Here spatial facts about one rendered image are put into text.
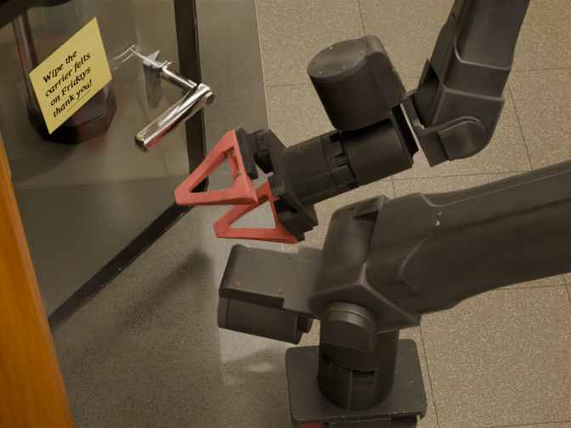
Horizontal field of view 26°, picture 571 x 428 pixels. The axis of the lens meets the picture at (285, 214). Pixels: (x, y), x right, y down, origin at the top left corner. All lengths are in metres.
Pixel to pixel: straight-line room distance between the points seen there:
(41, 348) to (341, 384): 0.25
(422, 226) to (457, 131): 0.34
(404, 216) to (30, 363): 0.38
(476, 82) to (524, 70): 1.85
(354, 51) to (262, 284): 0.29
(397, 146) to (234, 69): 0.47
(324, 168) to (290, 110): 1.69
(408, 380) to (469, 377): 1.43
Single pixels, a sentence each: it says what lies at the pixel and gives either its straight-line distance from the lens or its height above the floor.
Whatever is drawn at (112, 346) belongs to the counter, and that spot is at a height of 0.94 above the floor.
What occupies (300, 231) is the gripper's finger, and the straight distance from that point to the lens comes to 1.16.
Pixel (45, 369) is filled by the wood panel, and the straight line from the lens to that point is 1.03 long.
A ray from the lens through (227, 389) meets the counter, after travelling 1.24.
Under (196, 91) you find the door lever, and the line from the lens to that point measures 1.12.
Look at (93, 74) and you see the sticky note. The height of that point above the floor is 1.26.
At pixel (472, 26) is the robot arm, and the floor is 1.29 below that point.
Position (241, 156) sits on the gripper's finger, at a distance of 1.07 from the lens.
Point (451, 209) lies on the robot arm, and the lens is 0.74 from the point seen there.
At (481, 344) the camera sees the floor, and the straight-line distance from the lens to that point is 2.42.
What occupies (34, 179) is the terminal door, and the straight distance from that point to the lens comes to 1.07.
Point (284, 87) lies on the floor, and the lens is 2.83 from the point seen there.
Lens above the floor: 1.99
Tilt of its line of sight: 51 degrees down
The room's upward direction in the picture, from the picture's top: straight up
